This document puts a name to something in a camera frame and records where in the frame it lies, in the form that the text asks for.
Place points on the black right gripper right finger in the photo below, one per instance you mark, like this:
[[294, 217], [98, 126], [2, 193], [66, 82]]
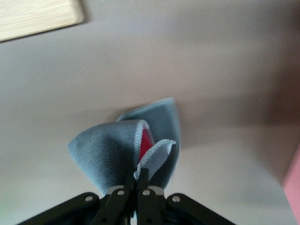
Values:
[[147, 206]]

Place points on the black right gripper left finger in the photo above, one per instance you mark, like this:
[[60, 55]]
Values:
[[119, 206]]

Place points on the grey and pink cloth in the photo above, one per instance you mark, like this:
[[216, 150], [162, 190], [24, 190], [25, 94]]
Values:
[[105, 152]]

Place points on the pink plastic bin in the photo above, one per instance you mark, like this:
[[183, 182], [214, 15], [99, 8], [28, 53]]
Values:
[[294, 192]]

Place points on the wooden cutting board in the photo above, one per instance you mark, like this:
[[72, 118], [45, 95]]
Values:
[[35, 18]]

